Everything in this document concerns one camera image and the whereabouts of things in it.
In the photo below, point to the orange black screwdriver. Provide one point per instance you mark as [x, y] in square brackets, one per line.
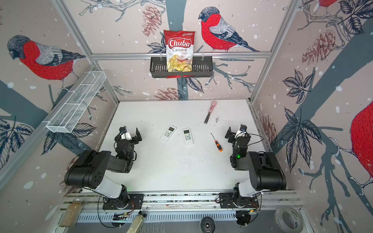
[219, 147]

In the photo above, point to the white remote control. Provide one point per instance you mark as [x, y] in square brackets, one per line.
[168, 133]
[188, 140]

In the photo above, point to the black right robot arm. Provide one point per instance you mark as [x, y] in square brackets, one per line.
[265, 173]

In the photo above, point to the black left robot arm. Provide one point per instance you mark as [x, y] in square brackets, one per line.
[88, 171]

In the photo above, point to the beige grain filled bottle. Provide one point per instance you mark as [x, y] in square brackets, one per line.
[137, 223]

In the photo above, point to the black round speaker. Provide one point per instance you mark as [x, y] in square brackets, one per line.
[207, 225]

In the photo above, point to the red cassava chips bag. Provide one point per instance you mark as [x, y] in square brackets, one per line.
[179, 50]

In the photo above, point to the clear tape roll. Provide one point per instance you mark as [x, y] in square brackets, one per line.
[289, 220]

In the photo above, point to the brown grain filled bottle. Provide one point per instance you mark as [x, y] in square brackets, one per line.
[71, 214]

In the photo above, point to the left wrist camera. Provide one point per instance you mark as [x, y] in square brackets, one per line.
[126, 135]

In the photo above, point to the white mesh wire tray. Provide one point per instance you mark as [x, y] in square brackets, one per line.
[69, 114]

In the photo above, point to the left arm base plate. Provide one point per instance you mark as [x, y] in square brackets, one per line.
[129, 202]

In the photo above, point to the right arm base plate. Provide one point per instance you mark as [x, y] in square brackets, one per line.
[237, 200]

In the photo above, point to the black wire basket shelf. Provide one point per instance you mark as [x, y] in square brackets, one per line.
[198, 67]

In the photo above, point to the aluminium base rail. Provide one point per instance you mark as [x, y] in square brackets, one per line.
[177, 206]

